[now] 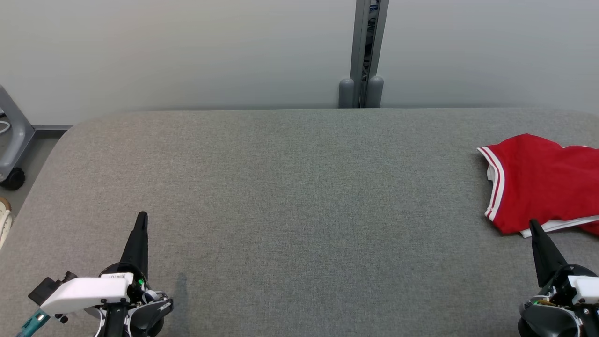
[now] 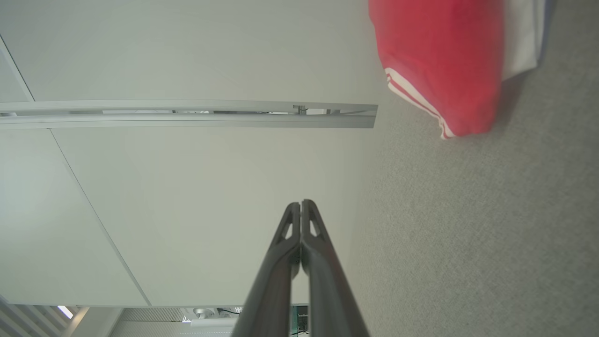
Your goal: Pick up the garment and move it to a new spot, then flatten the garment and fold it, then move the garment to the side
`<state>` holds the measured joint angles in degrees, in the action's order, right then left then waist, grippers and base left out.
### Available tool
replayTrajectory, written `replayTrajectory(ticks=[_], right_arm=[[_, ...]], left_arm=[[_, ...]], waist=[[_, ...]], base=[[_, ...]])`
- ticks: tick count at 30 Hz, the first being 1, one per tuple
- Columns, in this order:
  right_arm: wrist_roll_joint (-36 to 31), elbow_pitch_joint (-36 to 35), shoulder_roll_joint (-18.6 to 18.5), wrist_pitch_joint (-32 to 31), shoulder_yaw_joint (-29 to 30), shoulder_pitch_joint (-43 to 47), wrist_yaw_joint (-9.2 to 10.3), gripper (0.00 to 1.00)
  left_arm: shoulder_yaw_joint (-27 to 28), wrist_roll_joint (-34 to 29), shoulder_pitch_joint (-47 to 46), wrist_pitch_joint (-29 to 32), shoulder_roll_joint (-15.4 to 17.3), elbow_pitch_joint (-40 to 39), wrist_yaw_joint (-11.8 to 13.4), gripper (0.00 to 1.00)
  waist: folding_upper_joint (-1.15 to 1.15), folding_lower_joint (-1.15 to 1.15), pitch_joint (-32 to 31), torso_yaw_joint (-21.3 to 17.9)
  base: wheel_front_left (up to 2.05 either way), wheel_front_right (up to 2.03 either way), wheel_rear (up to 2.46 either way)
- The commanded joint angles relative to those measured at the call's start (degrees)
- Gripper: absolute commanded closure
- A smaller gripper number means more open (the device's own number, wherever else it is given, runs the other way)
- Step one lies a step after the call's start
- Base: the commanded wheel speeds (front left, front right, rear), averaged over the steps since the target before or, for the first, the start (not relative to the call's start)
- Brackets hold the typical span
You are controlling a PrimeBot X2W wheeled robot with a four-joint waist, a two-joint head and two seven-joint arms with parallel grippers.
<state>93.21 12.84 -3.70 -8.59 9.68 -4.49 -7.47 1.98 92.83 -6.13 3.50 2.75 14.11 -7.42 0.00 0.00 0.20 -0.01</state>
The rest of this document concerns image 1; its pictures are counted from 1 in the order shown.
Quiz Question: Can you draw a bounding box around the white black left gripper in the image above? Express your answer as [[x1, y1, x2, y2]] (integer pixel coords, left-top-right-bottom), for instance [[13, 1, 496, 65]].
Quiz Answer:
[[40, 212, 150, 315]]

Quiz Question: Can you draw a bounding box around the grey metal wall post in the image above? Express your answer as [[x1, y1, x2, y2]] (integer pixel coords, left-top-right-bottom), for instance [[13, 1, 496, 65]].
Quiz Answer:
[[350, 0, 390, 108]]

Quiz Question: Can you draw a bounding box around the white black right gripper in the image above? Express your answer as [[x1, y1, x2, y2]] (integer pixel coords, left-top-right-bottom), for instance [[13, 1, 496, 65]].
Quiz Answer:
[[529, 219, 599, 307]]

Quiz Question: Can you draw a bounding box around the grey wheeled cart frame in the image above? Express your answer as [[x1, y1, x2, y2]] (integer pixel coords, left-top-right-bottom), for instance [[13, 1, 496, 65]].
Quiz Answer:
[[0, 84, 37, 190]]

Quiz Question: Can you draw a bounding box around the white tan shoe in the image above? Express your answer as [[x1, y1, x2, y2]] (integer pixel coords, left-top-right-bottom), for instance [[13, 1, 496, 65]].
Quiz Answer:
[[0, 197, 13, 249]]

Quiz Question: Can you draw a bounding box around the teal left camera connector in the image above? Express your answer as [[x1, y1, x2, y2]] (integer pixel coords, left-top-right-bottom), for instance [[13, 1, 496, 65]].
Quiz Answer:
[[18, 309, 51, 337]]

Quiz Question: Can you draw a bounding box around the grey cylindrical post foot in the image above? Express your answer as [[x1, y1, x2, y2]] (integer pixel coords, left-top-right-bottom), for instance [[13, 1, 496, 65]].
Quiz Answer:
[[338, 78, 356, 109], [366, 76, 384, 108]]

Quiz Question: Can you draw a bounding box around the red white basketball jersey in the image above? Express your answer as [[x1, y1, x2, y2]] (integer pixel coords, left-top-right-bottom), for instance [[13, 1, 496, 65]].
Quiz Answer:
[[476, 133, 599, 238]]

